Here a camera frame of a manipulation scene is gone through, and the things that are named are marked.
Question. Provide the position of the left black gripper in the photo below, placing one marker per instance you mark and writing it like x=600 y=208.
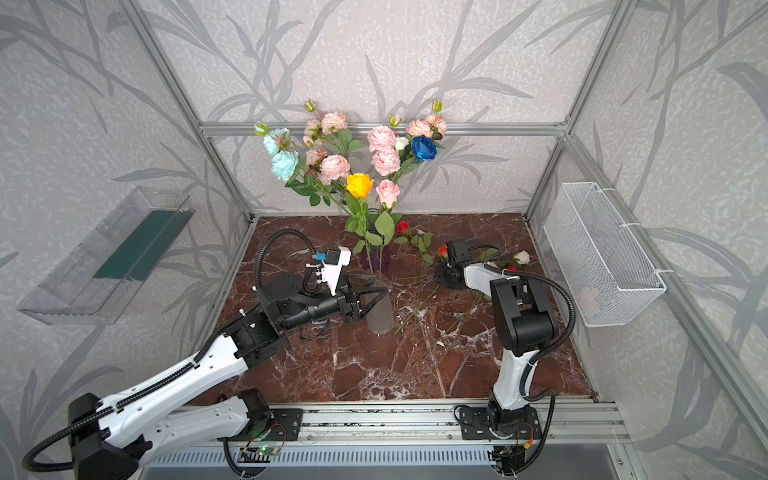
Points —
x=349 y=305

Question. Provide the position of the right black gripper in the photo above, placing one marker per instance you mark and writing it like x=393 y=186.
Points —
x=453 y=264

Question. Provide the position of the clear frosted glass vase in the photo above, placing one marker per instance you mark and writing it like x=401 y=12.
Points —
x=381 y=319

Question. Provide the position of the red rose stem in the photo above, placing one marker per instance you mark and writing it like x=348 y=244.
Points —
x=420 y=240
x=443 y=252

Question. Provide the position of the white rosebud stem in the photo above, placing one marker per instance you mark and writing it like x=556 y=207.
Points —
x=494 y=257

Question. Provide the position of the small pink rose stem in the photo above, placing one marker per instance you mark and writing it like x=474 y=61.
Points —
x=387 y=194

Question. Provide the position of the orange rose stem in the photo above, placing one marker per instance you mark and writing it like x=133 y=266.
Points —
x=358 y=188

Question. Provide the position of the blue rose stem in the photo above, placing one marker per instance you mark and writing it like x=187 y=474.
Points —
x=423 y=148

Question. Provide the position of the pink peony stem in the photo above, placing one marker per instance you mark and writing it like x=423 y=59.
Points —
x=328 y=174

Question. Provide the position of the white rose stem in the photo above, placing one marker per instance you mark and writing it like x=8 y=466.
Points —
x=401 y=143

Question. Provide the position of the pink ranunculus stem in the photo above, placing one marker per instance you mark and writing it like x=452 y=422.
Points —
x=383 y=143

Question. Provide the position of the pale green hydrangea stem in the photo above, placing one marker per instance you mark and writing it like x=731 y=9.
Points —
x=286 y=161

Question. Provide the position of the pink white carnation stem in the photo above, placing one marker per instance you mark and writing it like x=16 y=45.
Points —
x=335 y=128

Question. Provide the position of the purple blue glass vase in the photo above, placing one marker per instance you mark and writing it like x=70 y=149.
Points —
x=380 y=258

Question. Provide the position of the pink lisianthus flower stem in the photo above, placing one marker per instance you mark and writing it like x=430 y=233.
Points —
x=433 y=126

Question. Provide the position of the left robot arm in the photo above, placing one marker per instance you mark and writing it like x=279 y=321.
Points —
x=115 y=436

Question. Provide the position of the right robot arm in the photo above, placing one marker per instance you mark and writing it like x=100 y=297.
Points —
x=533 y=317

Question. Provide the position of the pink rose bouquet stem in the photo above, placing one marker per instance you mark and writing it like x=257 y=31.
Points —
x=314 y=141

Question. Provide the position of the green circuit board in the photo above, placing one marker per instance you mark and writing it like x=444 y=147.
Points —
x=259 y=454

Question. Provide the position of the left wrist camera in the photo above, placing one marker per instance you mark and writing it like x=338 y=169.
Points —
x=328 y=266

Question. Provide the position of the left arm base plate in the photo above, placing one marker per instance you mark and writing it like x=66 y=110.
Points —
x=276 y=425

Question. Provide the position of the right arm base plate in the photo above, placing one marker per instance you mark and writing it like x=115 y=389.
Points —
x=493 y=423

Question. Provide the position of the white wire mesh basket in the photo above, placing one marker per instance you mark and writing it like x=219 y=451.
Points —
x=611 y=277

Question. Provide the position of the aluminium front rail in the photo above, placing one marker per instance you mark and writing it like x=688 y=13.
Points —
x=576 y=420

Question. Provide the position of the clear acrylic wall shelf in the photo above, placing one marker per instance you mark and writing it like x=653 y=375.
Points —
x=96 y=282

